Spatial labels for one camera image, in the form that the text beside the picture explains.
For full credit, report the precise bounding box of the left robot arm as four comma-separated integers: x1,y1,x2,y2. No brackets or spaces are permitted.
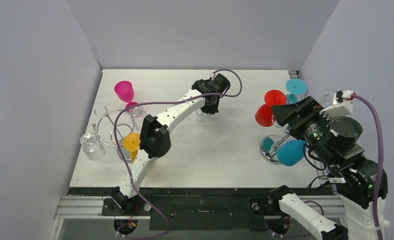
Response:
110,70,231,215

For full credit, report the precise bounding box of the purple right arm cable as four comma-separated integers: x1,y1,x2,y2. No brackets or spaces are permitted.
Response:
349,93,385,240

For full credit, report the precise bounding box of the clear glass tumbler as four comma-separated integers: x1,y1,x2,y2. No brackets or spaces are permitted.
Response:
195,109,213,123

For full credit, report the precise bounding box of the chrome left wine glass rack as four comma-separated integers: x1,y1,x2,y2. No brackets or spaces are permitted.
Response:
91,105,136,147

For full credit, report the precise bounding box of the orange plastic wine glass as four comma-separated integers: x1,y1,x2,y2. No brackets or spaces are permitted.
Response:
123,132,141,163

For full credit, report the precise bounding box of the pink plastic wine glass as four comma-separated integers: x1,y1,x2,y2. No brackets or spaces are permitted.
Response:
114,80,138,113

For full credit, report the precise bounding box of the clear glass on left rack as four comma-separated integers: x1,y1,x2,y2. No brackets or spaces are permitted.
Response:
79,132,106,161

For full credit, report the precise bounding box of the chrome right wine glass rack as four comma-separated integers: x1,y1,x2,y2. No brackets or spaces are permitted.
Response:
259,115,296,165

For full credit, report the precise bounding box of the chrome wine glass rack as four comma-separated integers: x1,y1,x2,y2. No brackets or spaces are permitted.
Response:
259,115,296,165
91,105,136,147

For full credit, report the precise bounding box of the teal wine glass far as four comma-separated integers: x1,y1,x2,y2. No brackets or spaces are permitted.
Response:
285,78,308,104

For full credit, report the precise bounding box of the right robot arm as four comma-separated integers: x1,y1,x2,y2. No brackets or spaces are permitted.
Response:
267,91,390,240

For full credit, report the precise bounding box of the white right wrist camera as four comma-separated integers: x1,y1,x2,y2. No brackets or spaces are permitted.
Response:
320,90,355,118

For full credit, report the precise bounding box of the clear wine glass far right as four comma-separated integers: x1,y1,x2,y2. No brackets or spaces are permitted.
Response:
315,89,335,108

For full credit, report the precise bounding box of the red plastic wine glass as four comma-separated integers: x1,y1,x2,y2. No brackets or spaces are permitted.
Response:
254,89,287,127

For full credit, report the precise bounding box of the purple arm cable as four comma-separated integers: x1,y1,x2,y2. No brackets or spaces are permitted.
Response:
113,68,244,239
349,93,385,240

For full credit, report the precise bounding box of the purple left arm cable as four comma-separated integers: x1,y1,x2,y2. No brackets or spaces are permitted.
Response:
113,68,244,239

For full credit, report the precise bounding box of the blue plastic wine glass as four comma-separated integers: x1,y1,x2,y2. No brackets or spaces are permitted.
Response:
276,140,306,167

